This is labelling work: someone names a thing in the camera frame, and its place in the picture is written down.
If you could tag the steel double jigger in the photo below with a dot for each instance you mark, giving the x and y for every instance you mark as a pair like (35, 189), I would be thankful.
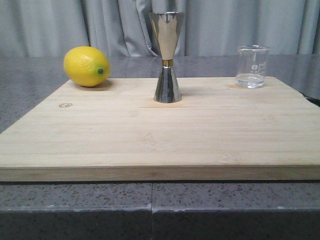
(167, 27)

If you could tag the glass beaker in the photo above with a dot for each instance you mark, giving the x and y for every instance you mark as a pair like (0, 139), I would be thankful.
(252, 66)

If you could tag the wooden cutting board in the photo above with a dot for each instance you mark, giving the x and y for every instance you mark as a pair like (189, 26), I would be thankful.
(117, 132)

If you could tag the yellow lemon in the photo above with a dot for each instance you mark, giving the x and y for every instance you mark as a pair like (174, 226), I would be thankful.
(86, 66)

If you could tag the grey curtain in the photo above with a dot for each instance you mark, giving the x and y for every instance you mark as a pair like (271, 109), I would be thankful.
(49, 28)

